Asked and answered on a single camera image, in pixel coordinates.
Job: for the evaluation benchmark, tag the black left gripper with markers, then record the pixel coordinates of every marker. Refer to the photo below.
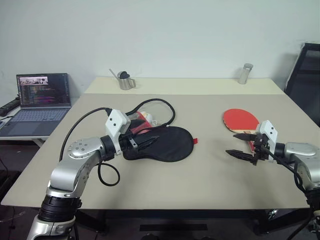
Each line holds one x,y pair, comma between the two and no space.
126,143

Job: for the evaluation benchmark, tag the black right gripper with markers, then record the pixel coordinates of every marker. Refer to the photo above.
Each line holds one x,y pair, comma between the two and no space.
261,150

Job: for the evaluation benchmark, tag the red table tennis paddle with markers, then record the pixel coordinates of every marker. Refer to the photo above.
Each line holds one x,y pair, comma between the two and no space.
237,118

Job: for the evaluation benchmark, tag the black red paddle case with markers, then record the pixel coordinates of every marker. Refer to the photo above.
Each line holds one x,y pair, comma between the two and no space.
172,145

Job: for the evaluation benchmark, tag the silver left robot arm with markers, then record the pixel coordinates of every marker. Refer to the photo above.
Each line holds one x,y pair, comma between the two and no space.
75,172

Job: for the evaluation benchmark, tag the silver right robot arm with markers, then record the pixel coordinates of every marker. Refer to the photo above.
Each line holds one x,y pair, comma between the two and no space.
300,150

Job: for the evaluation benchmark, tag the steel pitcher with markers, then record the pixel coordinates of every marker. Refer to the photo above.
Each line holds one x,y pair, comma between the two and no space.
125,84

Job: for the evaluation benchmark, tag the black object in pitcher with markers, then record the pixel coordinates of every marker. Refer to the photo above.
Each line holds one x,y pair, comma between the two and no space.
124,74

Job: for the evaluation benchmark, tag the steel straw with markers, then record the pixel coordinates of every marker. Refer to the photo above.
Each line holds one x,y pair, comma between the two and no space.
113,73

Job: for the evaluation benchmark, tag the steel shaker bottle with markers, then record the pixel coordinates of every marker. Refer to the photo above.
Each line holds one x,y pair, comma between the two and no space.
244,73

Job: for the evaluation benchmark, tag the black office chair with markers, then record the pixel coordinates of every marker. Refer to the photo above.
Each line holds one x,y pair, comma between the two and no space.
307,82

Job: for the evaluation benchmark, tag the grey open laptop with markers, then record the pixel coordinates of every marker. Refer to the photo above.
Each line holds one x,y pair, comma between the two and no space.
42,90

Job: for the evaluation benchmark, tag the white side desk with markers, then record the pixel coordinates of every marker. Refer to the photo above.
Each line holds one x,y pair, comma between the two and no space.
25,138

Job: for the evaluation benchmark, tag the black flat device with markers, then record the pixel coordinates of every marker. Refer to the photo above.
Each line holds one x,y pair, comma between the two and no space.
8,107

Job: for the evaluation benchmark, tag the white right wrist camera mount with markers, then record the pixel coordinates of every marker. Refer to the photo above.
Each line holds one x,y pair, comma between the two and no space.
268,131

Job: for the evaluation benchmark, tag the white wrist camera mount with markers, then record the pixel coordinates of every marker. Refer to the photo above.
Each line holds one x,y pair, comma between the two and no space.
268,131
115,121

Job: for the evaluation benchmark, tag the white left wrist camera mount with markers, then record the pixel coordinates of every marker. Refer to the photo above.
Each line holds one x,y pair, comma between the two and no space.
115,121

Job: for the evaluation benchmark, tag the black table frame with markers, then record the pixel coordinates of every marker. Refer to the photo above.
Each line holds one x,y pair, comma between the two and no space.
175,213

